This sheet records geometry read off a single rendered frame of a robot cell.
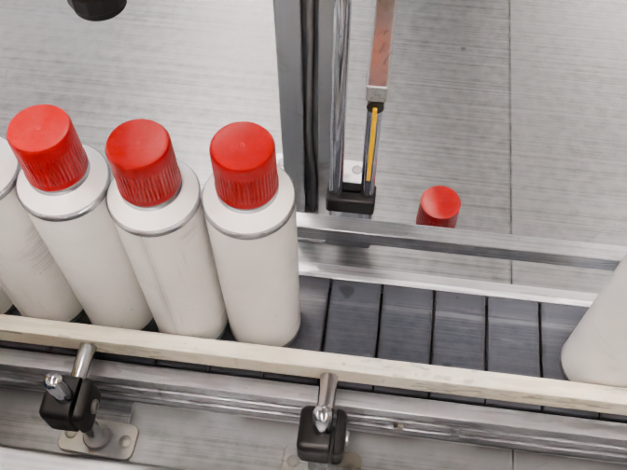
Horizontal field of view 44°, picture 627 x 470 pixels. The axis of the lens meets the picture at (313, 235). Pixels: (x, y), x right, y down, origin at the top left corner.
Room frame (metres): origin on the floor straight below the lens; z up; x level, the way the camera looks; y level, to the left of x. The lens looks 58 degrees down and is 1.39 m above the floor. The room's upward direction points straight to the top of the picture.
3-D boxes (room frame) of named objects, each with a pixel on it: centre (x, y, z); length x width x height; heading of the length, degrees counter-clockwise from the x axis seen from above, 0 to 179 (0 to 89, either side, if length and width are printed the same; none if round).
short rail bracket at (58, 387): (0.18, 0.15, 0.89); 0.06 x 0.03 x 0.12; 172
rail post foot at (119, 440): (0.17, 0.16, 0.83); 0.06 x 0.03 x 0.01; 80
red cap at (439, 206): (0.35, -0.11, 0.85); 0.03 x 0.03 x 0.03
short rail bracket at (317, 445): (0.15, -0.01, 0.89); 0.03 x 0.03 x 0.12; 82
